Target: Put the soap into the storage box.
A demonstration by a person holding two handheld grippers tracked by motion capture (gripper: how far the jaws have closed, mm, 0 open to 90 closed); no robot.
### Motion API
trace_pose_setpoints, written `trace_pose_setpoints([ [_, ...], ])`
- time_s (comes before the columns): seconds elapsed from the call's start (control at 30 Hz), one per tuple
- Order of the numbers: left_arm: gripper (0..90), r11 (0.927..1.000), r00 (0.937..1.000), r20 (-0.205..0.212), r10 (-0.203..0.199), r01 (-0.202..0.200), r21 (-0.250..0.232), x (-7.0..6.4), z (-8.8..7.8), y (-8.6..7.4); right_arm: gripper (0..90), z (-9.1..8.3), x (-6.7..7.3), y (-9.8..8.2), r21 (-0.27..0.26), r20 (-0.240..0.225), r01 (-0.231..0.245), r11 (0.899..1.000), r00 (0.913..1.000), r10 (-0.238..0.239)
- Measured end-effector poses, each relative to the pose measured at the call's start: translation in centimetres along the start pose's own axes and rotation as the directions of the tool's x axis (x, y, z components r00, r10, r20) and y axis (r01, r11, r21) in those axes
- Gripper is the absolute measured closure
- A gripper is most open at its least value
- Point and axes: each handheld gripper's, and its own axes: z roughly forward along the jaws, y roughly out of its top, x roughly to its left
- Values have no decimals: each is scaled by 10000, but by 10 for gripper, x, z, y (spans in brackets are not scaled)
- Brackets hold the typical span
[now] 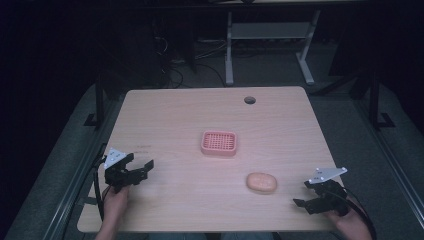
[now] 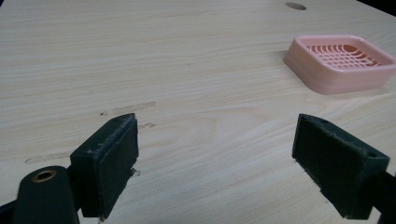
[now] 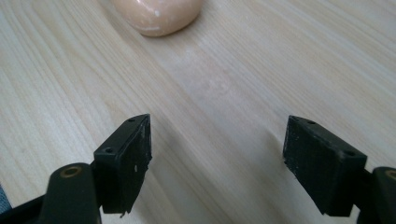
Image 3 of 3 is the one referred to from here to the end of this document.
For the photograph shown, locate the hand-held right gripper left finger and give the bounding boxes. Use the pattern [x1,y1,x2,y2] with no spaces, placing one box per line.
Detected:
[92,113,153,218]

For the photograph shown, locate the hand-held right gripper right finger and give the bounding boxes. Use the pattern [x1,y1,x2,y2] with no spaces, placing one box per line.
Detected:
[282,115,368,217]

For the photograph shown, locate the peach soap bar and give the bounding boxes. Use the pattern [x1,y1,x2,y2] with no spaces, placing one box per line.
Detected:
[111,0,204,38]

